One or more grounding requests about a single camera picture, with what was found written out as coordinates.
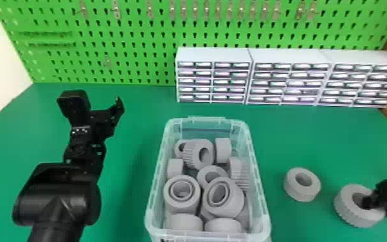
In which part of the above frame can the white drawer cabinet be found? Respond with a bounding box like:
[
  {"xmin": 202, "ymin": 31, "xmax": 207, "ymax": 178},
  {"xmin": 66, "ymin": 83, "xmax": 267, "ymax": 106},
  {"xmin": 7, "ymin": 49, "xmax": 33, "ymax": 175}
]
[
  {"xmin": 246, "ymin": 48, "xmax": 332, "ymax": 107},
  {"xmin": 318, "ymin": 49, "xmax": 387, "ymax": 109},
  {"xmin": 174, "ymin": 46, "xmax": 255, "ymax": 104}
]

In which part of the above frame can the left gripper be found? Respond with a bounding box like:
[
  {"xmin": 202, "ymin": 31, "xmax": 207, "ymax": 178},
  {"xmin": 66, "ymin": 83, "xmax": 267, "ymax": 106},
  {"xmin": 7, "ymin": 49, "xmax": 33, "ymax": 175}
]
[{"xmin": 89, "ymin": 96, "xmax": 126, "ymax": 144}]

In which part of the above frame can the ridged grey ring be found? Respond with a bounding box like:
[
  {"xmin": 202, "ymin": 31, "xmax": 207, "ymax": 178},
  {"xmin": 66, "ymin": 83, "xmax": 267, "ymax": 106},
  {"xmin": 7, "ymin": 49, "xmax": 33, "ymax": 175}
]
[
  {"xmin": 228, "ymin": 156, "xmax": 251, "ymax": 192},
  {"xmin": 333, "ymin": 183, "xmax": 387, "ymax": 229},
  {"xmin": 183, "ymin": 138, "xmax": 215, "ymax": 171}
]

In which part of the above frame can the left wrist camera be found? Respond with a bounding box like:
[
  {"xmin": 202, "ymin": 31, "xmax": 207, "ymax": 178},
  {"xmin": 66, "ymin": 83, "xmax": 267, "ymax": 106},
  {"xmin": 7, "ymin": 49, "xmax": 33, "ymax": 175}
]
[{"xmin": 56, "ymin": 89, "xmax": 92, "ymax": 128}]

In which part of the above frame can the clear bin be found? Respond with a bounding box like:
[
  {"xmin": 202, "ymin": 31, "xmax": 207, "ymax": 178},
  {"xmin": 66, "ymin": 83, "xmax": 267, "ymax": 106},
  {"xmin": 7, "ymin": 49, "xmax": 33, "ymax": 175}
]
[{"xmin": 143, "ymin": 115, "xmax": 272, "ymax": 242}]

